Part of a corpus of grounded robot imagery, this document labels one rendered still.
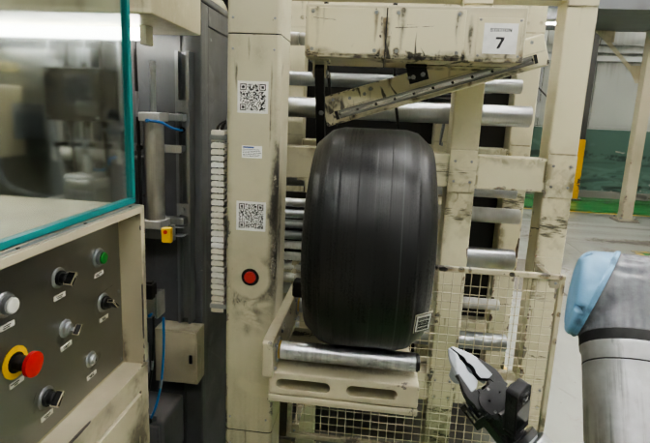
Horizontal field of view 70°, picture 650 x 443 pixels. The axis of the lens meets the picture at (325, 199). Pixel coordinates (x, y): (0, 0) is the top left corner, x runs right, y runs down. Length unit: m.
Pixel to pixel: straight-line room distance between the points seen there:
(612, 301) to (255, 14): 0.91
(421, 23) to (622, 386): 1.03
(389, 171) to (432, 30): 0.53
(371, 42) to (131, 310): 0.93
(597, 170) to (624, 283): 10.53
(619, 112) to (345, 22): 10.17
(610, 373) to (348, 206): 0.54
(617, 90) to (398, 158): 10.39
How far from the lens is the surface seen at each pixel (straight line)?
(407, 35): 1.39
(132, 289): 1.14
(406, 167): 1.02
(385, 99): 1.51
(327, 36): 1.40
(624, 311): 0.67
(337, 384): 1.20
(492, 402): 1.03
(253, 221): 1.18
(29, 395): 0.97
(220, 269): 1.26
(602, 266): 0.69
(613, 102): 11.30
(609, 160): 11.27
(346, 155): 1.04
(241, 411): 1.41
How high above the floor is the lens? 1.48
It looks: 10 degrees down
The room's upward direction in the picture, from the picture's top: 3 degrees clockwise
